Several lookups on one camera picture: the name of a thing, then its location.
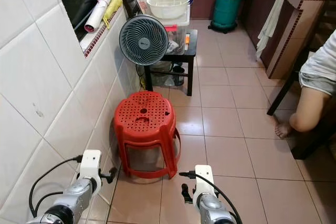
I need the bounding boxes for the brown kitchen counter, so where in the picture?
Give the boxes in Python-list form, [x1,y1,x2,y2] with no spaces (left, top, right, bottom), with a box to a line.
[241,0,328,81]

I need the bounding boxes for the grey round fan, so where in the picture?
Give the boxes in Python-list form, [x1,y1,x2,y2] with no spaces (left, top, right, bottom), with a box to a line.
[119,15,170,67]

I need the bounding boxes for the white hanging towel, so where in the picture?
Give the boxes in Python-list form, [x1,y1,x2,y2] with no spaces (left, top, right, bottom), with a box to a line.
[256,0,294,61]

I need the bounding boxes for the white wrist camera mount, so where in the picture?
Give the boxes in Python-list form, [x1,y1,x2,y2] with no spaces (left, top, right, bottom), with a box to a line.
[78,149,103,193]
[193,164,215,196]

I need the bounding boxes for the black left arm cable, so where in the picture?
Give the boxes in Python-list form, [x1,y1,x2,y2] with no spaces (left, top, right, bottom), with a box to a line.
[29,154,84,219]

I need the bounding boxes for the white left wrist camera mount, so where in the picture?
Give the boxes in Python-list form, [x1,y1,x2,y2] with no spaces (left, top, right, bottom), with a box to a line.
[78,149,103,193]

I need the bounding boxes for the yellow cloth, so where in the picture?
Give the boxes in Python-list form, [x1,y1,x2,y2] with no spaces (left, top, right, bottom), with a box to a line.
[104,0,123,28]

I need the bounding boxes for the red plastic stool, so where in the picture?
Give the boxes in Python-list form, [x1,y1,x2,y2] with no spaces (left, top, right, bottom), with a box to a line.
[113,90,182,179]

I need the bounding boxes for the white paper roll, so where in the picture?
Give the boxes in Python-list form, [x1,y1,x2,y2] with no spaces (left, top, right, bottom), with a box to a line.
[84,0,121,34]

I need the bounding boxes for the black side table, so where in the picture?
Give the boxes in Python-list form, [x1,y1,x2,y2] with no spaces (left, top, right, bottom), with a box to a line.
[139,29,199,97]

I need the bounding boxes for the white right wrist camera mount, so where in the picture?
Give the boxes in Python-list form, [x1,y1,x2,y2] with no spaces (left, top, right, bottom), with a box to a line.
[193,164,215,196]

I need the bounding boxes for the person's grey shorts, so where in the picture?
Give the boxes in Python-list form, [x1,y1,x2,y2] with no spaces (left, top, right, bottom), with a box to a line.
[299,29,336,98]

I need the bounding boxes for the person's bare leg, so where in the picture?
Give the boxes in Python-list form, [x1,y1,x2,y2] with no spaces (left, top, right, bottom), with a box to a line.
[274,84,332,140]

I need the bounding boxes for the green gas cylinder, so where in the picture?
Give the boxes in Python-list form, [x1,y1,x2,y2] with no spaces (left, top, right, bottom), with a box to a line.
[208,0,244,34]

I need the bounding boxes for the clear plastic storage box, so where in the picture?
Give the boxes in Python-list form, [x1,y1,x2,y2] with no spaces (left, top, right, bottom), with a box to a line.
[135,0,192,56]

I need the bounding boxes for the white plastic basin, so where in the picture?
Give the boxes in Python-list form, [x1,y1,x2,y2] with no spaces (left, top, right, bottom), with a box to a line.
[146,0,192,20]

